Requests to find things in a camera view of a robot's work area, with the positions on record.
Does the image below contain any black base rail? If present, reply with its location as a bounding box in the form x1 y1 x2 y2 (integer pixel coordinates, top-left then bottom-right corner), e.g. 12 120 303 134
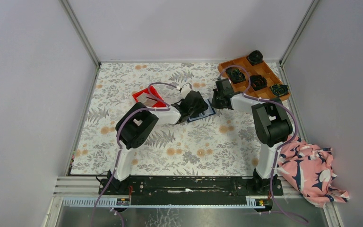
98 175 284 206

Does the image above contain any rolled dark tie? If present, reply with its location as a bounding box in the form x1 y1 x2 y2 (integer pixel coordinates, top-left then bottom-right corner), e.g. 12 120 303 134
246 50 263 66
250 75 268 91

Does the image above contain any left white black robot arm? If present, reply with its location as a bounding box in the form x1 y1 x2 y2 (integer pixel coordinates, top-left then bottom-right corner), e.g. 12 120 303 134
109 91 215 194

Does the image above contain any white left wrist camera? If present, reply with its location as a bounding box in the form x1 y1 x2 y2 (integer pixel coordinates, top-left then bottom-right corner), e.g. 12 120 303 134
176 83 192 99

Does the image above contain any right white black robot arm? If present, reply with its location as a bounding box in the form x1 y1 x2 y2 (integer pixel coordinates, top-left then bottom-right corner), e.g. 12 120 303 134
211 79 293 195

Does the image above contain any red plastic bin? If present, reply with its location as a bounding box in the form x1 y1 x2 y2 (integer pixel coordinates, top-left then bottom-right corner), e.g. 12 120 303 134
132 86 167 108

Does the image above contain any pink floral cloth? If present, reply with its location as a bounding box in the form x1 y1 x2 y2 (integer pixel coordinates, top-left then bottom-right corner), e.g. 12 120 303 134
277 137 350 208

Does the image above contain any rolled green tie bottom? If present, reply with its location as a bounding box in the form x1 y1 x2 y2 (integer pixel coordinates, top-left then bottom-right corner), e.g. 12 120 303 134
225 68 245 84

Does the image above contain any wooden compartment tray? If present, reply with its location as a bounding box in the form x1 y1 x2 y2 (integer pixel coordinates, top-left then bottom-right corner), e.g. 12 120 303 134
218 55 291 101

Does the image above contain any rolled dark tie top left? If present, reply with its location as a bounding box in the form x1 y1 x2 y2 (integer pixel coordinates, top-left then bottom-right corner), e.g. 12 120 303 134
246 50 263 66

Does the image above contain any navy blue card holder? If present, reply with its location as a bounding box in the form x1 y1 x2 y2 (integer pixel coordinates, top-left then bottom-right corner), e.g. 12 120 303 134
187 99 216 122

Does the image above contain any rolled dark tie centre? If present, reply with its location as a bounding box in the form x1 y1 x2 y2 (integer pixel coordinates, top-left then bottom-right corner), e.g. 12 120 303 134
250 75 268 91

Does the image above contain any stack of silver cards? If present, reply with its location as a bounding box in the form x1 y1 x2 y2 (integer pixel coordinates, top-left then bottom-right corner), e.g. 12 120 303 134
137 93 158 107

